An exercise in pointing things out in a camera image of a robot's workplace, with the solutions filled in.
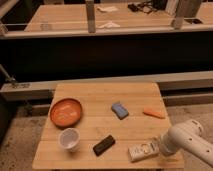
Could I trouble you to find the black cables pile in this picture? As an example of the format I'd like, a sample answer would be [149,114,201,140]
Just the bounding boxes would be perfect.
[127,0,161,14]

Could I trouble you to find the background wooden workbench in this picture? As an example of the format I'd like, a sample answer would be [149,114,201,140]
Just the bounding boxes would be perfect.
[25,2,213,32]

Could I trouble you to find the grey metal rail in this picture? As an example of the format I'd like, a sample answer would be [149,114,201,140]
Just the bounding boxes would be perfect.
[0,71,213,101]

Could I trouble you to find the grey metal post right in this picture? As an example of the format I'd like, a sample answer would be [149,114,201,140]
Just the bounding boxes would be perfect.
[171,0,203,29]

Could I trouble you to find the black rectangular block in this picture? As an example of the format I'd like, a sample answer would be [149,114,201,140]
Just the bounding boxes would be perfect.
[93,135,115,156]

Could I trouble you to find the white paper cup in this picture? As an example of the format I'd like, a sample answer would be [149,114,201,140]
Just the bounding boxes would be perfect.
[58,128,80,152]

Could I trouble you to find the orange carrot toy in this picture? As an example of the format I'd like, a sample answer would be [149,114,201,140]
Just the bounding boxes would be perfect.
[143,107,165,119]

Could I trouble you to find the wooden table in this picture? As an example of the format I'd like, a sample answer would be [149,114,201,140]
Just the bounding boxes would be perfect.
[32,87,184,170]

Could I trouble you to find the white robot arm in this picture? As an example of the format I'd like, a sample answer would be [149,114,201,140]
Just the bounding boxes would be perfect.
[157,119,213,168]

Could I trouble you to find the orange ceramic bowl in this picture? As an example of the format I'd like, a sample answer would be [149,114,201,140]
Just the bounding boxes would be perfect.
[50,98,82,128]

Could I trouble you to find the small clear plastic bottle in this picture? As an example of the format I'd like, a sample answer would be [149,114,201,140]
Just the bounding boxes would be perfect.
[40,20,51,31]

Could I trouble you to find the white paper sheet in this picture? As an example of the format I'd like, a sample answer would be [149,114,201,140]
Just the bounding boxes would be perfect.
[97,6,118,12]

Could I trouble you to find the white lotion bottle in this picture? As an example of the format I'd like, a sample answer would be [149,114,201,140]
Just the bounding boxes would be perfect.
[128,141,159,162]

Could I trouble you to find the white crumpled paper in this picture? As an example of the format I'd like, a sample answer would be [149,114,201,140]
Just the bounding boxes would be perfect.
[99,21,120,29]

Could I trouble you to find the grey metal post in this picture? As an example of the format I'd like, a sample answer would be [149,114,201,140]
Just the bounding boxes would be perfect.
[85,0,96,33]
[171,0,203,29]

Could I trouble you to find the blue sponge block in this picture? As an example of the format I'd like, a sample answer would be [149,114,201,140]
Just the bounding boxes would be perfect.
[111,103,129,120]

